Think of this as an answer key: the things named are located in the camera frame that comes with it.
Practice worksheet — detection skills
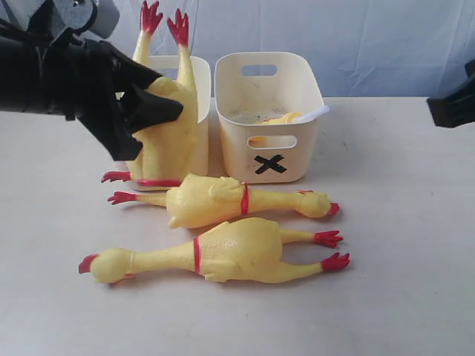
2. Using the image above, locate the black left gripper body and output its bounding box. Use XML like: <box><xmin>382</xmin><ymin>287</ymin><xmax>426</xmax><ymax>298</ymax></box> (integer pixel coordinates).
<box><xmin>36</xmin><ymin>36</ymin><xmax>134</xmax><ymax>141</ymax></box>

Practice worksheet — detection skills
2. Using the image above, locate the headless yellow rubber chicken body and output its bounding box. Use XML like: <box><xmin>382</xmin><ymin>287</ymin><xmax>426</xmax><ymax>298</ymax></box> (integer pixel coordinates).
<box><xmin>126</xmin><ymin>9</ymin><xmax>198</xmax><ymax>186</ymax></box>

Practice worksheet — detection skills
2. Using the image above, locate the yellow rubber chicken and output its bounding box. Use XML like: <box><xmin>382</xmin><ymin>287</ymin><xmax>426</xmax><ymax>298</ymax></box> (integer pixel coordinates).
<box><xmin>78</xmin><ymin>217</ymin><xmax>350</xmax><ymax>285</ymax></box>
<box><xmin>108</xmin><ymin>174</ymin><xmax>339</xmax><ymax>228</ymax></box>

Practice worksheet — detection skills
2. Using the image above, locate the broken chicken head with squeaker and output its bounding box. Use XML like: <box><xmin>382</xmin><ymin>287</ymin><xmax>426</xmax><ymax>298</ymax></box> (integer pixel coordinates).
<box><xmin>249</xmin><ymin>105</ymin><xmax>330</xmax><ymax>148</ymax></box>

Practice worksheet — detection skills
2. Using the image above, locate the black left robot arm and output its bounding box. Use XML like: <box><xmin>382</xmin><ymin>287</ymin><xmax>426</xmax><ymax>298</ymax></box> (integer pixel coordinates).
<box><xmin>1</xmin><ymin>21</ymin><xmax>183</xmax><ymax>161</ymax></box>

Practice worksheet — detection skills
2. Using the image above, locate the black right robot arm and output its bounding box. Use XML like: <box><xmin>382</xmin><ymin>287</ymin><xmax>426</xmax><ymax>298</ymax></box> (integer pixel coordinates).
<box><xmin>426</xmin><ymin>59</ymin><xmax>474</xmax><ymax>128</ymax></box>

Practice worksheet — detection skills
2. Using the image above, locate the cream bin marked O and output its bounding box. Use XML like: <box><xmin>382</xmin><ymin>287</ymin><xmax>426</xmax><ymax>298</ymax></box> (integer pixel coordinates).
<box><xmin>148</xmin><ymin>55</ymin><xmax>212</xmax><ymax>176</ymax></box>

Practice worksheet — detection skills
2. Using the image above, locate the cream bin marked X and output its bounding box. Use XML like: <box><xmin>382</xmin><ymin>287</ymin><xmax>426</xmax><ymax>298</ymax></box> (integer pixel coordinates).
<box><xmin>214</xmin><ymin>52</ymin><xmax>324</xmax><ymax>183</ymax></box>

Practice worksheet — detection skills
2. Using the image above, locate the blue-grey backdrop curtain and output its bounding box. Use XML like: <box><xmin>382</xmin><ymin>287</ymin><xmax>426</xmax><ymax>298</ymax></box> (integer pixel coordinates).
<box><xmin>0</xmin><ymin>0</ymin><xmax>475</xmax><ymax>112</ymax></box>

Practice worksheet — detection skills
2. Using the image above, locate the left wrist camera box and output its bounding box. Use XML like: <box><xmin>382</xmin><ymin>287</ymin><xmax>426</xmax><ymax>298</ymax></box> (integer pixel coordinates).
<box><xmin>0</xmin><ymin>0</ymin><xmax>122</xmax><ymax>39</ymax></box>

